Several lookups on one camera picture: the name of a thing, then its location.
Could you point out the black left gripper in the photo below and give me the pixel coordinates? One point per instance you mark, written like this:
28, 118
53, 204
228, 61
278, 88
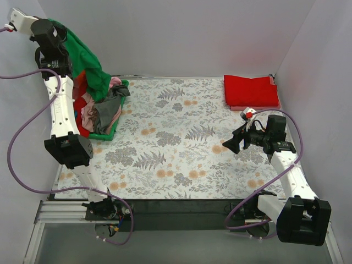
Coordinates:
59, 28

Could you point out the green laundry basket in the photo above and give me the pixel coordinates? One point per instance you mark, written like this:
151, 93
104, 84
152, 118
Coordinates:
113, 81

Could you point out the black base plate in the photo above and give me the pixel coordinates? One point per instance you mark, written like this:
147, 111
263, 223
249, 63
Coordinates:
181, 214

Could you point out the crumpled red t shirt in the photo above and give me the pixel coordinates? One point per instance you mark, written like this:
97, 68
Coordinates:
81, 99

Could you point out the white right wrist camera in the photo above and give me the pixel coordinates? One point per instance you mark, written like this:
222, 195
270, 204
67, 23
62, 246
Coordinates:
247, 114

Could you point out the floral patterned table mat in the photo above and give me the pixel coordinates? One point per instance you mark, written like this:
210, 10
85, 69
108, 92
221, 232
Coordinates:
168, 145

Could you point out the green t shirt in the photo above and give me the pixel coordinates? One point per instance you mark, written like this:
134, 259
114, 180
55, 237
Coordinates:
83, 60

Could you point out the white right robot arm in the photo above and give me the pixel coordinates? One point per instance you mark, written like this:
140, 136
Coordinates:
303, 218

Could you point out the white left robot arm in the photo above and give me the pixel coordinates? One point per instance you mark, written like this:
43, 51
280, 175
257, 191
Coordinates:
66, 145

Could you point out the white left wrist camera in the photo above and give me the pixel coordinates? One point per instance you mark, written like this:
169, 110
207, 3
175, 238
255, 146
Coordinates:
20, 22

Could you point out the aluminium frame rail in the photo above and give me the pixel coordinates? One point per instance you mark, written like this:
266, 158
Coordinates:
53, 212

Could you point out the grey t shirt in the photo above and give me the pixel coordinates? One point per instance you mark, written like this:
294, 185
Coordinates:
109, 109

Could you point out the folded red t shirt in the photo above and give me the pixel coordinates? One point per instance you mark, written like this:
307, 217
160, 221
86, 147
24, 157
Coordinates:
250, 90

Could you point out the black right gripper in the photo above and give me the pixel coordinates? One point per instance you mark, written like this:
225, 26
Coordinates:
245, 138

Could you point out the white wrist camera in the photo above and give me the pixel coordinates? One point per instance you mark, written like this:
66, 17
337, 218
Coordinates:
247, 114
20, 22

